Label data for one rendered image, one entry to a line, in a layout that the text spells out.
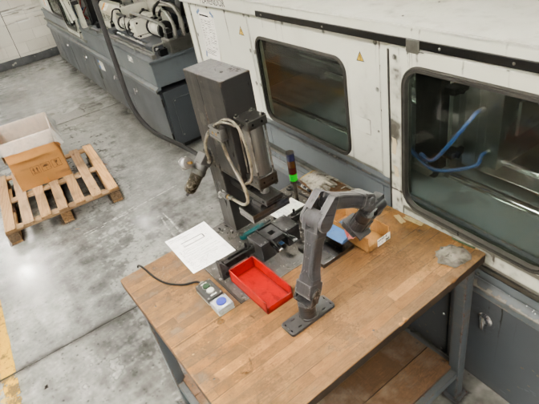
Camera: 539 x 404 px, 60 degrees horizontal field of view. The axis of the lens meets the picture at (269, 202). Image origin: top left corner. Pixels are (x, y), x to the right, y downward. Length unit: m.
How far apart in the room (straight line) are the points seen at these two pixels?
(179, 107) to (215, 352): 3.55
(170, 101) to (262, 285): 3.30
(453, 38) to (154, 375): 2.28
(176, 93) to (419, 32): 3.42
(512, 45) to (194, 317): 1.39
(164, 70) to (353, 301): 3.53
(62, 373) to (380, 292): 2.08
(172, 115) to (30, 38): 6.20
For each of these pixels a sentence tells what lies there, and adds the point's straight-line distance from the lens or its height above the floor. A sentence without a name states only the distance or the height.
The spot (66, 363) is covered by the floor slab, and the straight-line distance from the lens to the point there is 3.26.
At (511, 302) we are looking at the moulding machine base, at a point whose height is 0.70.
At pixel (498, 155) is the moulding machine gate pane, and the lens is 1.76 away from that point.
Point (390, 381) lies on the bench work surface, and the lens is 2.38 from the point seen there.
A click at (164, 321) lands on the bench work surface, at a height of 0.90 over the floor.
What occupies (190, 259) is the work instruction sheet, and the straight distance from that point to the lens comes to 2.09.
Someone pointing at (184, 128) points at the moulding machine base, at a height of 0.23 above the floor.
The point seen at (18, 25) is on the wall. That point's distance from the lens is 10.73.
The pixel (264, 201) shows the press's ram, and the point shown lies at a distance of 1.82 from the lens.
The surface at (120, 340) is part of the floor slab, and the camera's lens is 3.20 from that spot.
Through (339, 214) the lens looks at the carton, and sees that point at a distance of 2.11.
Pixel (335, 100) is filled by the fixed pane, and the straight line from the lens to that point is 2.36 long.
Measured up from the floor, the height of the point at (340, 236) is 0.97.
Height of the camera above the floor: 2.19
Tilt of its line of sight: 34 degrees down
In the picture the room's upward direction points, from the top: 11 degrees counter-clockwise
